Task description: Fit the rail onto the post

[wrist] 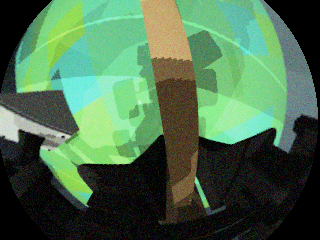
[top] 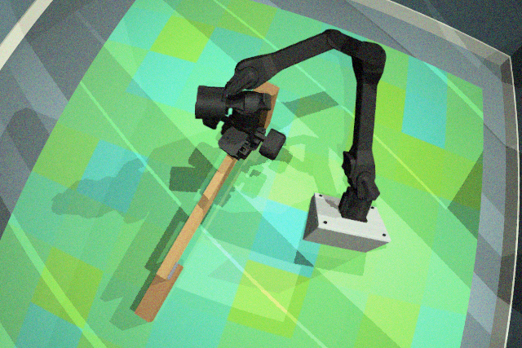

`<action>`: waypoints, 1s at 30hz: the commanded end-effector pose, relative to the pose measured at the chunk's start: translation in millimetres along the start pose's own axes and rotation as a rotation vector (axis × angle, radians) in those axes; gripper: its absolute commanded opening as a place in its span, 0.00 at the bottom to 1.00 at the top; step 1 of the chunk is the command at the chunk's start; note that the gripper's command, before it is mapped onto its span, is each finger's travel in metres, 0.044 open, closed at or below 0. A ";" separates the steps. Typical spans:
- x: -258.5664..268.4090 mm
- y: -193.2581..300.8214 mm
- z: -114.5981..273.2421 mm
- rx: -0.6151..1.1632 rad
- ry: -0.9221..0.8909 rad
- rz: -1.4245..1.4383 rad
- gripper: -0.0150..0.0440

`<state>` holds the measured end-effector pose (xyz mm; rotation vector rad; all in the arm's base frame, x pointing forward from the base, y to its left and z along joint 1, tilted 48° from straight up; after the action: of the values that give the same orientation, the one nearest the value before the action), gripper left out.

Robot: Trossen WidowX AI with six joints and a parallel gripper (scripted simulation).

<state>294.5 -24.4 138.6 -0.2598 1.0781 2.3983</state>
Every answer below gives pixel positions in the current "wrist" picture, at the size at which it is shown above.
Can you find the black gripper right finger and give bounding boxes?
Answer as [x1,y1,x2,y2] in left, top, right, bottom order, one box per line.
[196,128,276,211]

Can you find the long wooden rail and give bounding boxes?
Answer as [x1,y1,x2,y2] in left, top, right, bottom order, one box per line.
[141,0,199,207]

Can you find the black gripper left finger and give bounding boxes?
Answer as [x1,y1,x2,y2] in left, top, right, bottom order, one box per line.
[77,135,167,221]

